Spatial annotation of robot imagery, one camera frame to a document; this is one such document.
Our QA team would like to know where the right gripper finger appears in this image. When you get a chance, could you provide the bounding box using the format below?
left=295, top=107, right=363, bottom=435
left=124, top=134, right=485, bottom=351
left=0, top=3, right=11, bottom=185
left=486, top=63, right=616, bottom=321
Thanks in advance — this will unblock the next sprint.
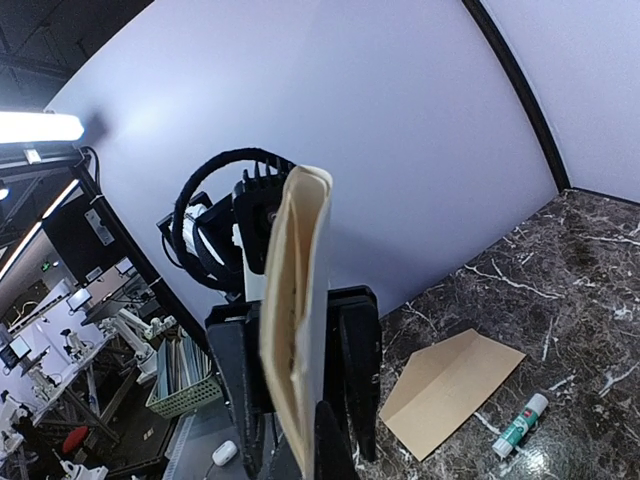
left=314, top=401, right=359, bottom=480

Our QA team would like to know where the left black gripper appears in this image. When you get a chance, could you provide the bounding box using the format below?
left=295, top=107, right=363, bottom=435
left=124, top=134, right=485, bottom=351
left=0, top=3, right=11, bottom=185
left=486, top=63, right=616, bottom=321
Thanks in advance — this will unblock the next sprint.
left=205, top=285, right=382, bottom=475

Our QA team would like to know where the cream lined letter paper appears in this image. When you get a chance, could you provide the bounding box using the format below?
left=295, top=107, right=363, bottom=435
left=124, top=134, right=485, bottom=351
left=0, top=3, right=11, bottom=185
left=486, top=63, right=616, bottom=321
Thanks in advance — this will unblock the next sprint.
left=259, top=165, right=333, bottom=479

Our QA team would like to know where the brown kraft paper envelope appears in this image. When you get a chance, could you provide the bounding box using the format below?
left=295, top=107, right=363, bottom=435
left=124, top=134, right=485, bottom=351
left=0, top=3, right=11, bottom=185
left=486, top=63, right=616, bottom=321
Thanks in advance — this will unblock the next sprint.
left=379, top=329, right=525, bottom=461

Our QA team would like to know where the green white glue stick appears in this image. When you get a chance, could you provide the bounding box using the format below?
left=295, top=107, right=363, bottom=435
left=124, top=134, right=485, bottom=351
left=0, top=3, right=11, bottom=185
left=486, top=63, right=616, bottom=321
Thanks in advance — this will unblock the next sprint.
left=492, top=393, right=549, bottom=459

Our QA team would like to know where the white earbud case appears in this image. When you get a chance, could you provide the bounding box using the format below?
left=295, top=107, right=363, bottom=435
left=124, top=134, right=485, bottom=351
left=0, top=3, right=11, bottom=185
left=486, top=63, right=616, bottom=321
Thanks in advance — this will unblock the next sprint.
left=211, top=440, right=238, bottom=467

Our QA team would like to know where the bright ceiling light bar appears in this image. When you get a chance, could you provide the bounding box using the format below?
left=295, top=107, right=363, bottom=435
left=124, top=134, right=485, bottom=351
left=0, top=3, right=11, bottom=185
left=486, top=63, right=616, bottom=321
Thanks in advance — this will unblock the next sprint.
left=0, top=111, right=85, bottom=144

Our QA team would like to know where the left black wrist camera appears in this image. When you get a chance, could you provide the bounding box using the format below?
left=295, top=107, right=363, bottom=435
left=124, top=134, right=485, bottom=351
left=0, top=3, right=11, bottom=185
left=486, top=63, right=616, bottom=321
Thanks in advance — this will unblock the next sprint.
left=157, top=147, right=296, bottom=303

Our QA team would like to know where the right black frame post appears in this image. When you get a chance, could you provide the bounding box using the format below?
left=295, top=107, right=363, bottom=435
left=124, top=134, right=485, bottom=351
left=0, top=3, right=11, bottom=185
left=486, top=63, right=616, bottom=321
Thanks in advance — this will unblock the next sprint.
left=461, top=0, right=572, bottom=192

